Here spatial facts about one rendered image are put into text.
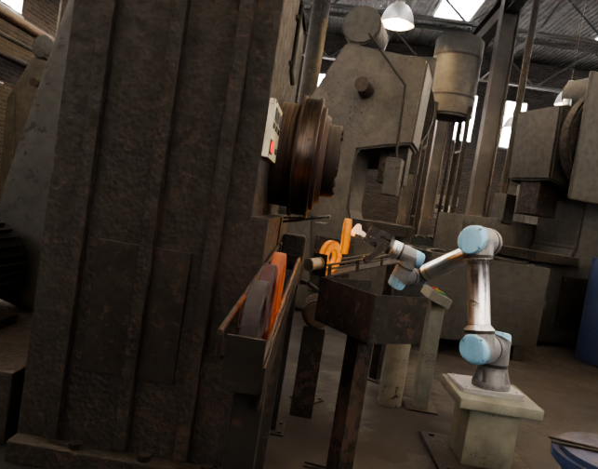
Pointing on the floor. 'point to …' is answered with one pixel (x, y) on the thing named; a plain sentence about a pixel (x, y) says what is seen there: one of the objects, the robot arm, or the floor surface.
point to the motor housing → (308, 361)
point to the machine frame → (152, 229)
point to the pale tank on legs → (450, 111)
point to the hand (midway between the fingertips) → (347, 232)
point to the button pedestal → (418, 402)
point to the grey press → (564, 197)
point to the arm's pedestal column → (475, 442)
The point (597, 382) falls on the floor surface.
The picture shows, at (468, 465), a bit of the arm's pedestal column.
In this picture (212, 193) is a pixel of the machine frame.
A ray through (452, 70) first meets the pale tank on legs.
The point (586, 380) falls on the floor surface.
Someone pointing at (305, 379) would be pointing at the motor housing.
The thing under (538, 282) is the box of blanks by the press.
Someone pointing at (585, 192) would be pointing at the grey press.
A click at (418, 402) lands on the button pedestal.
